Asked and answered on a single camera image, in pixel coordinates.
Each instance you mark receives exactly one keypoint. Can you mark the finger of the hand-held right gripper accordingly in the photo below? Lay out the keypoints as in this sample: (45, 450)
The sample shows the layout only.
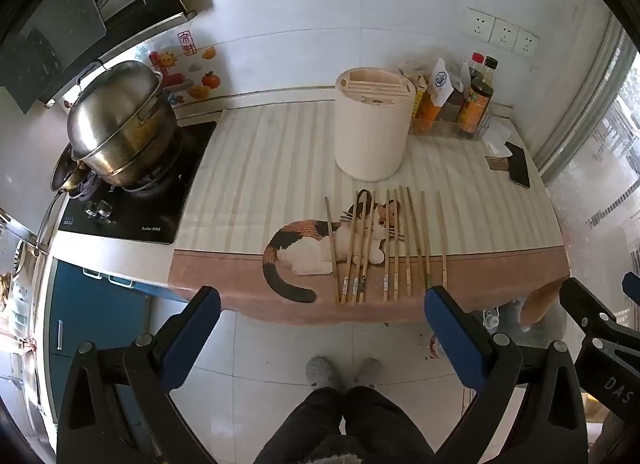
(592, 311)
(631, 286)

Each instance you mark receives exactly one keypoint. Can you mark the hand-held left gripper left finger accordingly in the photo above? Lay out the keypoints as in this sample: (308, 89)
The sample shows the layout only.
(192, 339)

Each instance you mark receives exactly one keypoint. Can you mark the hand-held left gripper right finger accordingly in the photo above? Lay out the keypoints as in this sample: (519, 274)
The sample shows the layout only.
(450, 339)

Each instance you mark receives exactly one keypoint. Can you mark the row of wooden chopsticks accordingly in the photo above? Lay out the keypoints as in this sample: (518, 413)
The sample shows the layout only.
(395, 244)

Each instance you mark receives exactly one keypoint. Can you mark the cream utensil holder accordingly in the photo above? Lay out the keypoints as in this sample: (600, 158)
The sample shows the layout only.
(370, 139)

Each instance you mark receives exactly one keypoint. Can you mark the grey slipper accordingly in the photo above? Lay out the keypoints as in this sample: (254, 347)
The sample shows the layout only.
(367, 370)
(320, 371)

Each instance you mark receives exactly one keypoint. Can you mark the blue kitchen cabinet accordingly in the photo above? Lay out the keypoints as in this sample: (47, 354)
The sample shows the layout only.
(95, 314)

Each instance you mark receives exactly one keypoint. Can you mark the person's dark trousers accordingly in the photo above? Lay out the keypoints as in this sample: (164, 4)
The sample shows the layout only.
(370, 424)

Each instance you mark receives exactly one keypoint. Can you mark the black gas stove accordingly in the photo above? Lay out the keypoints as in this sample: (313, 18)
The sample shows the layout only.
(145, 216)

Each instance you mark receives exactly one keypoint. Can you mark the black smartphone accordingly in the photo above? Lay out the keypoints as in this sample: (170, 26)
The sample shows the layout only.
(518, 164)

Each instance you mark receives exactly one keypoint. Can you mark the white tissue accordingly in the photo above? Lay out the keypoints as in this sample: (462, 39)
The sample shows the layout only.
(497, 136)

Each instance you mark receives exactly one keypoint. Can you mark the cat print striped tablecloth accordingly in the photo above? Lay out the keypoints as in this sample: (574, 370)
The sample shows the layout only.
(280, 159)

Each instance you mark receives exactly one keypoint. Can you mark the steel steamer pot with lid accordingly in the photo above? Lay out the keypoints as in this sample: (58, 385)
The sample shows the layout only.
(120, 124)

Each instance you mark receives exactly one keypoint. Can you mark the orange seasoning packet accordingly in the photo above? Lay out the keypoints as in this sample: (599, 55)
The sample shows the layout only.
(425, 109)

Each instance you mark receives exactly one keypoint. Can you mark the white seasoning packet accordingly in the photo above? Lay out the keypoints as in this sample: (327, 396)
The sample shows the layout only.
(441, 84)

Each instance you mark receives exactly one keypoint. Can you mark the red cap sauce bottle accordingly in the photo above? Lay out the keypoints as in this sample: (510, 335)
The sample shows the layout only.
(475, 60)

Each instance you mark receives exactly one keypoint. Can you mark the clear plastic bag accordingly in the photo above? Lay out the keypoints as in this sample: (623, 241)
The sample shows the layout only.
(420, 61)

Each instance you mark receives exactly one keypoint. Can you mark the black range hood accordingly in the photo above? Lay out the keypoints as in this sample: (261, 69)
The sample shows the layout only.
(50, 19)

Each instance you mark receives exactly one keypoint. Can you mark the metal window frame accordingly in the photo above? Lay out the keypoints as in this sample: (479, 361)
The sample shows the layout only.
(590, 109)

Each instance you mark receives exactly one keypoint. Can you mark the colourful fruit wall sticker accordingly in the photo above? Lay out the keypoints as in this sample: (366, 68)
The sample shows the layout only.
(200, 79)

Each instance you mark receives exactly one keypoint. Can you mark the white wall socket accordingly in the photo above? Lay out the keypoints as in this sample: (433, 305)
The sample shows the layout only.
(502, 34)
(477, 24)
(526, 42)

